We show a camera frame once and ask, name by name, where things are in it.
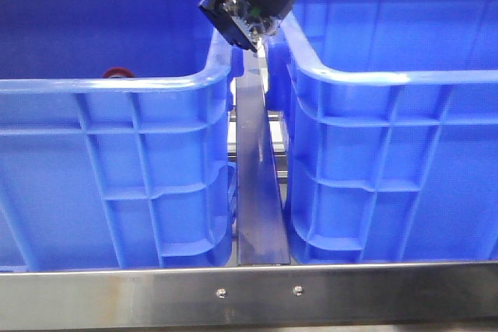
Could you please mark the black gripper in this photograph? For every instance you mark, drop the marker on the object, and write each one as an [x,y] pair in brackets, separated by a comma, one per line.
[240,24]

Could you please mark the red mushroom push button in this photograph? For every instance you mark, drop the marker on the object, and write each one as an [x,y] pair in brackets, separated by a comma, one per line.
[118,73]

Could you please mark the large blue plastic crate right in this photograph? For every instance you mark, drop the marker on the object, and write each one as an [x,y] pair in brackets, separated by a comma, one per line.
[390,128]

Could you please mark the large blue plastic crate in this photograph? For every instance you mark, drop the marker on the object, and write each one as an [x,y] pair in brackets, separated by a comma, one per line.
[114,173]
[390,128]

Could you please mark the large blue plastic crate left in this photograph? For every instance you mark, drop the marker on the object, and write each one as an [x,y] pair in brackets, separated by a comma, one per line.
[114,173]

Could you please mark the metal divider bar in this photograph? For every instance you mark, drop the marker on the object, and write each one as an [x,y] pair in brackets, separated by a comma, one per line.
[261,232]

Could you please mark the left rail screw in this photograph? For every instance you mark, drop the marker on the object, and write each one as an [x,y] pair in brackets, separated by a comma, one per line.
[221,293]

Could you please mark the rail screw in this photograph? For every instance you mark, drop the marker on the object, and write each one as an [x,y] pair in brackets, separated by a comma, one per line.
[297,290]
[221,293]

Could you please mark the right rail screw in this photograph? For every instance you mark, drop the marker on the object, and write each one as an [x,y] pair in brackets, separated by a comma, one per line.
[297,290]

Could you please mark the stainless steel front rail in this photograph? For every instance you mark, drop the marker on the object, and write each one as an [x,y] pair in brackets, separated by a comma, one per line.
[332,294]

